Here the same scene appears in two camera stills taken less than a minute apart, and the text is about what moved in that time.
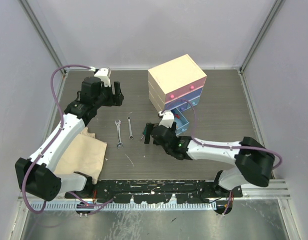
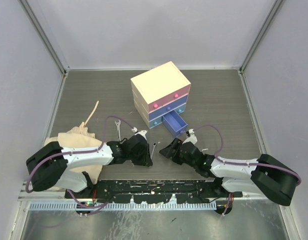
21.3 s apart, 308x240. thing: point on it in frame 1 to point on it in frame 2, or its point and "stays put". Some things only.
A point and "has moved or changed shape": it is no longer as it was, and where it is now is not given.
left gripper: (115, 99) to (145, 160)
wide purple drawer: (188, 96) has moved or changed shape
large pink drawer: (189, 88) to (172, 97)
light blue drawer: (182, 123) has moved or changed shape
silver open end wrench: (119, 144) stays put
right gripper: (147, 134) to (167, 151)
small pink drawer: (175, 94) to (155, 105)
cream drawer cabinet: (176, 85) has moved or changed shape
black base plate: (157, 191) stays put
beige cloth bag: (85, 154) stays put
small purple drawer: (183, 107) to (174, 123)
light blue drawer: (194, 101) to (180, 109)
